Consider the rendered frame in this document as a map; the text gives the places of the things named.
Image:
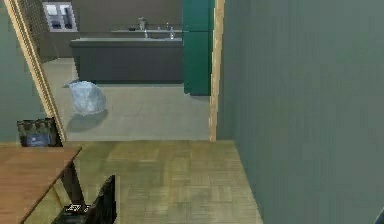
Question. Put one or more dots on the pale blue rubbish bag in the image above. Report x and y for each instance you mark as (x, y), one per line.
(87, 98)

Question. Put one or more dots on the silver sink tap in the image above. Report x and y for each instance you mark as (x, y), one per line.
(146, 33)

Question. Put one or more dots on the grey kettle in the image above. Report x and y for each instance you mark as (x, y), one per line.
(142, 23)

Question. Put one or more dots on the green fridge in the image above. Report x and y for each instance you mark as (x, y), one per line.
(197, 50)

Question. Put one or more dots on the brown wooden table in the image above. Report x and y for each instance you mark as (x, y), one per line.
(26, 176)

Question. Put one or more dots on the dark grey kitchen counter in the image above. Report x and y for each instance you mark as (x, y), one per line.
(130, 60)

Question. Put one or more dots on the dark box with blue label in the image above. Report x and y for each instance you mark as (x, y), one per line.
(37, 133)

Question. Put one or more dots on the black small bowl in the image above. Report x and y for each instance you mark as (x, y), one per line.
(132, 29)

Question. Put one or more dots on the black chair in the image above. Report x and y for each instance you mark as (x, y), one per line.
(100, 206)

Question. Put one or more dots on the clear bottle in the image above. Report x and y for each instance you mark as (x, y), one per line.
(171, 33)

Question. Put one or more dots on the dark blue object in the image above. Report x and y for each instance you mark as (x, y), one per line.
(380, 216)

